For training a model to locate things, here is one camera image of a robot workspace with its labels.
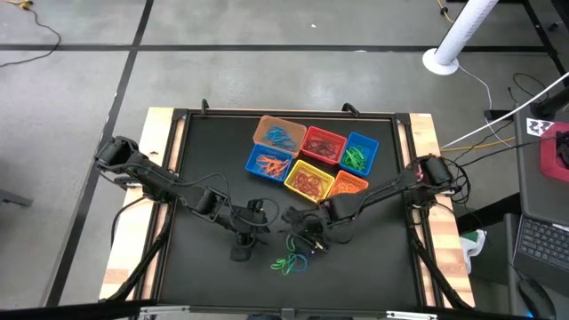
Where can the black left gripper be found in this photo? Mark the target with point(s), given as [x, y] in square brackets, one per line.
[251, 218]

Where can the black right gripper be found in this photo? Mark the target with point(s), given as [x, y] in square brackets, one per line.
[306, 222]

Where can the green rubber band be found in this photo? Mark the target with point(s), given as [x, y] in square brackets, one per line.
[291, 244]
[351, 164]
[355, 153]
[280, 266]

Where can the red rubber band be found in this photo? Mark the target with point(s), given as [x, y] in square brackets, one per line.
[306, 182]

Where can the orange rubber band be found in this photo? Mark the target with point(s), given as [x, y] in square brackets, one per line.
[266, 160]
[278, 171]

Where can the black rubber band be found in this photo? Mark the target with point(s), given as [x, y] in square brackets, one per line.
[318, 144]
[331, 149]

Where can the blue rubber band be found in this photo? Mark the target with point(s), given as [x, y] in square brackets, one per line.
[273, 132]
[286, 143]
[302, 264]

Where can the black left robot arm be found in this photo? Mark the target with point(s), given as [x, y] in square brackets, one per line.
[155, 178]

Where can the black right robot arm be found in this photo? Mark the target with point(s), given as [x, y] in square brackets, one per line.
[391, 189]

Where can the yellow plastic basket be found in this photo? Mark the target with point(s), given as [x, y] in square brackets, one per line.
[326, 178]

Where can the blue plastic basket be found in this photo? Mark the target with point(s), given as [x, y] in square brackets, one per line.
[371, 146]
[251, 169]

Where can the red plastic basket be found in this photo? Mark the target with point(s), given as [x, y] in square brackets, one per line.
[340, 142]

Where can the pale orange plastic basket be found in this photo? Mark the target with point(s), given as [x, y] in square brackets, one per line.
[300, 129]

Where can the black clamp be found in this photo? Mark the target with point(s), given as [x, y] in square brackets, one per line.
[204, 106]
[351, 109]

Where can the wooden table board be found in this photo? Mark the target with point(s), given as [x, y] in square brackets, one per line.
[422, 129]
[155, 129]

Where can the white green handheld device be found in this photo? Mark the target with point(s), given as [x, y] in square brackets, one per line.
[473, 244]

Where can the black power strip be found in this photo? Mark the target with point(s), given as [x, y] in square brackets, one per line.
[498, 114]

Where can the dark grey desk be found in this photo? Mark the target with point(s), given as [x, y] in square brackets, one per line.
[533, 191]

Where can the black computer mouse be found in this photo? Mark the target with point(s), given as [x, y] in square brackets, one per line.
[535, 300]

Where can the black laptop keyboard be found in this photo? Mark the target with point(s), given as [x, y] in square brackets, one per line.
[542, 244]

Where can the grey floor object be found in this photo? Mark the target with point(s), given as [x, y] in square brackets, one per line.
[15, 198]

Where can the red round case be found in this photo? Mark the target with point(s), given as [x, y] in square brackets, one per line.
[551, 155]

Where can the black white marker tag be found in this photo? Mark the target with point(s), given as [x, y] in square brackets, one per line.
[539, 126]

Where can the white tower fan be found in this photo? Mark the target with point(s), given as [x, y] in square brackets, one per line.
[462, 31]

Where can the yellow plug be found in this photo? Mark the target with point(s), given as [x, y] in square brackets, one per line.
[20, 3]

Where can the silver bracket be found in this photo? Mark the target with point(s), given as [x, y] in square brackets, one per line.
[411, 315]

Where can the black metal table frame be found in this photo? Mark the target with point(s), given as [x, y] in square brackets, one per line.
[266, 113]

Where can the black camera mount rail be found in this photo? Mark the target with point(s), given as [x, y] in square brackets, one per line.
[66, 311]

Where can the black cylindrical post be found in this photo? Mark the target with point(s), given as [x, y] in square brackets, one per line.
[553, 103]

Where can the black metal floor frame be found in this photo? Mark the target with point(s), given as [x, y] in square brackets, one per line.
[535, 22]

